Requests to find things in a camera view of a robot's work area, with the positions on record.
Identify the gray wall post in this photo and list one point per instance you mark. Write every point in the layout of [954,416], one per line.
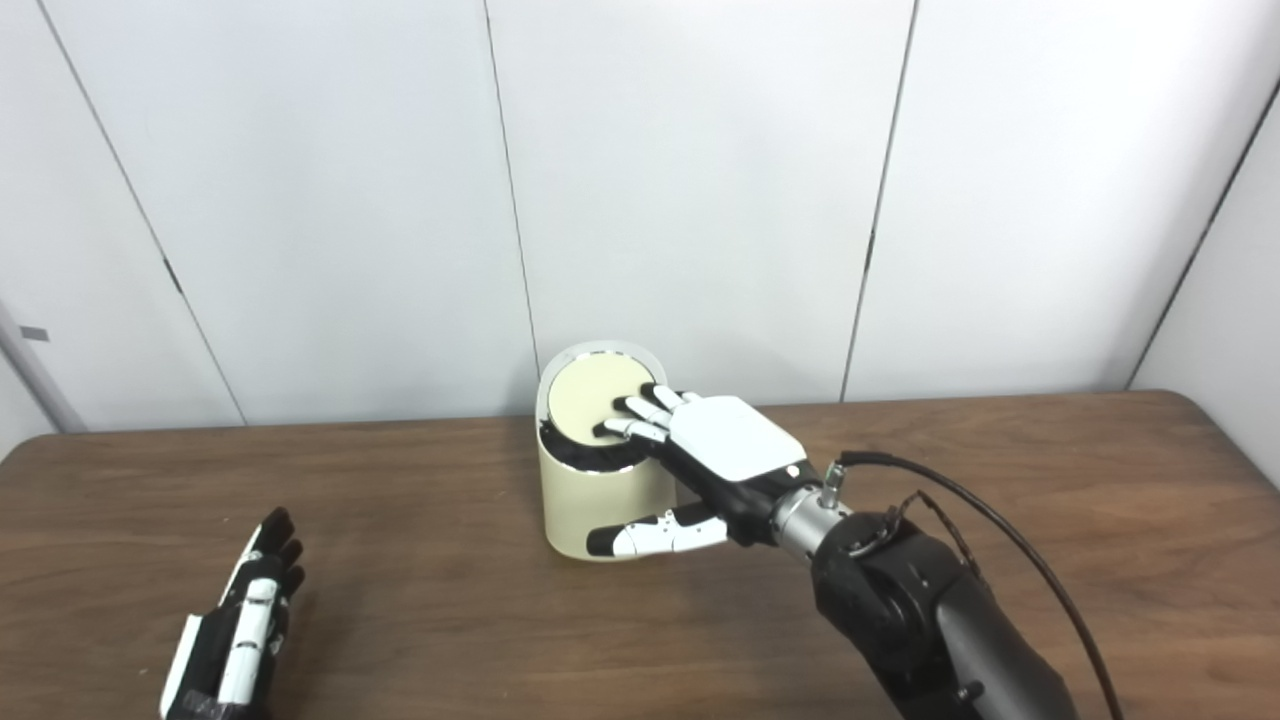
[35,370]

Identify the small gray wall tag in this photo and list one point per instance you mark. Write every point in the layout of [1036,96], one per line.
[34,333]

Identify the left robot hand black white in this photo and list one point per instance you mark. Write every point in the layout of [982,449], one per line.
[210,650]

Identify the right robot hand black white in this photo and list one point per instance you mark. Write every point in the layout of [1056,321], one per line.
[735,445]

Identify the cream-colored bin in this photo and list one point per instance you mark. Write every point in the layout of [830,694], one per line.
[600,500]

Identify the cream round bin lid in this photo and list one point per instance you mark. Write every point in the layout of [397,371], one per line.
[598,398]

